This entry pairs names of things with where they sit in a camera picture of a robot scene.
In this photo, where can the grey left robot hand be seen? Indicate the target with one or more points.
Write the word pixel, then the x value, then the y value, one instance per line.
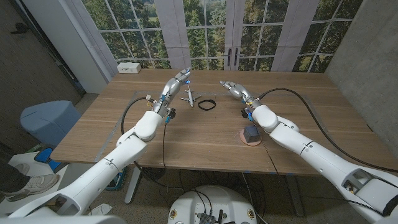
pixel 169 91

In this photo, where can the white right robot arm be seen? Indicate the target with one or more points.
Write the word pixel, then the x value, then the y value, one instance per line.
pixel 311 152

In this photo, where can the person's dark trouser leg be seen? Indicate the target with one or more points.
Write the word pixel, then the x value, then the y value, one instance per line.
pixel 11 179

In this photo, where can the white rectangular box device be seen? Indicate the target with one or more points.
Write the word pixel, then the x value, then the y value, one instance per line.
pixel 129 68

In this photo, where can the crumpled white paper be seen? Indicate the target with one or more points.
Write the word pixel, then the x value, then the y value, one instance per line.
pixel 101 210

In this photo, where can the grey table leg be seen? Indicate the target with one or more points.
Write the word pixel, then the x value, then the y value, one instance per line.
pixel 293 193

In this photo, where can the grey sneaker with white sole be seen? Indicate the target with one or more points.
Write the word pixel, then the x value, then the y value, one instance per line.
pixel 34 185

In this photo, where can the dark grey cube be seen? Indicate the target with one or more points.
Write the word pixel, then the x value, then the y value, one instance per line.
pixel 251 133

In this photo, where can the blue-grey upholstered stool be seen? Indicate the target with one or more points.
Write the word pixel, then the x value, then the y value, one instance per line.
pixel 49 119

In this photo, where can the blue bin with toys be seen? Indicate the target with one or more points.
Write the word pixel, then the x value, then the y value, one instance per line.
pixel 115 183

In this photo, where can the white robot torso base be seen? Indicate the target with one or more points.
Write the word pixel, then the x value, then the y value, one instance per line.
pixel 214 199

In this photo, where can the pink round coaster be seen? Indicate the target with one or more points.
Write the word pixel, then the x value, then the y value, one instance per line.
pixel 248 143

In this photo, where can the white table leg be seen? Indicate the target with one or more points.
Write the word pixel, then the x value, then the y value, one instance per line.
pixel 133 186

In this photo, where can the printed window forest backdrop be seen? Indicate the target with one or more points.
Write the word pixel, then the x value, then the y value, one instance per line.
pixel 199 31

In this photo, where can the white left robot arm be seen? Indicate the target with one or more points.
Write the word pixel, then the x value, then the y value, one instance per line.
pixel 124 155

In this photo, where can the black round floor fan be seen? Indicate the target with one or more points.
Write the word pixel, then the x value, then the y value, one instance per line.
pixel 154 173

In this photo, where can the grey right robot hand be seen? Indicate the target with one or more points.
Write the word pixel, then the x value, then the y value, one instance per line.
pixel 241 91

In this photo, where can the white toy airplane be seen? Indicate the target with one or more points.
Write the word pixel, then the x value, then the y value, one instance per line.
pixel 190 98

